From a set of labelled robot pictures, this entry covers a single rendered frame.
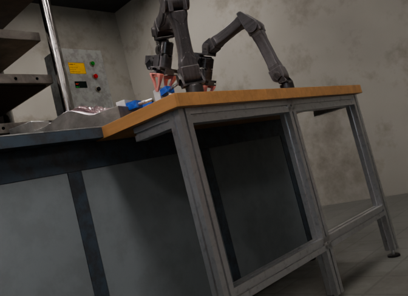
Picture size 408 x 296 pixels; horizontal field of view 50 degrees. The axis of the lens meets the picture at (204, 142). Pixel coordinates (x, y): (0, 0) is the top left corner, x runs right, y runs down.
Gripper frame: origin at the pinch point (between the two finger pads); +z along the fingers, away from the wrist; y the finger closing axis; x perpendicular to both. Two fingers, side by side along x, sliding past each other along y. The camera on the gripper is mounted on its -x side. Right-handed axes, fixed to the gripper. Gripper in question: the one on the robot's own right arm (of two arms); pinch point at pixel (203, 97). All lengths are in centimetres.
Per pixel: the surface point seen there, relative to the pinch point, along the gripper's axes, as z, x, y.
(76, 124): 9, 6, 83
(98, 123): 7, 15, 81
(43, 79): 1, -76, 40
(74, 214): 33, 25, 97
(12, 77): 1, -78, 57
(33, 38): -19, -89, 39
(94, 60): -11, -84, 0
